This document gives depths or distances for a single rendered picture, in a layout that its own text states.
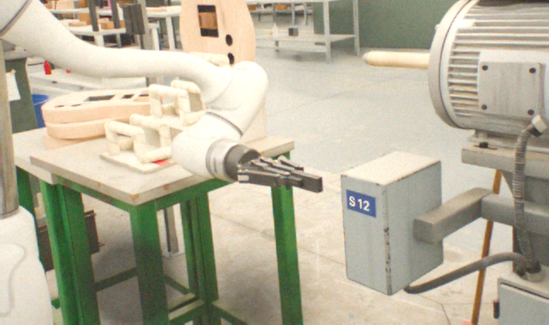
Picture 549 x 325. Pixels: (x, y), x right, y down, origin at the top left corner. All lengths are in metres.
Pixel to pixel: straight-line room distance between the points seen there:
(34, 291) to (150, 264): 0.47
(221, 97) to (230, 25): 0.58
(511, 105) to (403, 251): 0.30
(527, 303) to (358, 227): 0.28
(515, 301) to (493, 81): 0.36
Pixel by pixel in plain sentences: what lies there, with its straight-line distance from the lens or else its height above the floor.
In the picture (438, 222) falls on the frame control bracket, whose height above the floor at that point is 1.04.
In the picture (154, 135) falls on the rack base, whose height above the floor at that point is 0.98.
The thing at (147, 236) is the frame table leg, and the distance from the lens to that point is 1.74.
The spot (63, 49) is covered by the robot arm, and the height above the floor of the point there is 1.34.
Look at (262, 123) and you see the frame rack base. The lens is 2.04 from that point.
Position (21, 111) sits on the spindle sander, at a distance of 3.55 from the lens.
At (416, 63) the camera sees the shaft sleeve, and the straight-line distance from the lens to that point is 1.36.
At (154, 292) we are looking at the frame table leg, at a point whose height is 0.64.
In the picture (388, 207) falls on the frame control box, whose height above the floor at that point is 1.08.
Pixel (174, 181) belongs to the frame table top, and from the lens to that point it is 1.73.
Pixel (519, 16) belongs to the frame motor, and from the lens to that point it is 1.18.
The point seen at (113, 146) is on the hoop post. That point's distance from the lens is 2.00.
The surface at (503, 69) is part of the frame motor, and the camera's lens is 1.12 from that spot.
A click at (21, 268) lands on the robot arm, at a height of 0.95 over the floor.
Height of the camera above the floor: 1.48
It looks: 15 degrees down
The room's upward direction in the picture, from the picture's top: 5 degrees counter-clockwise
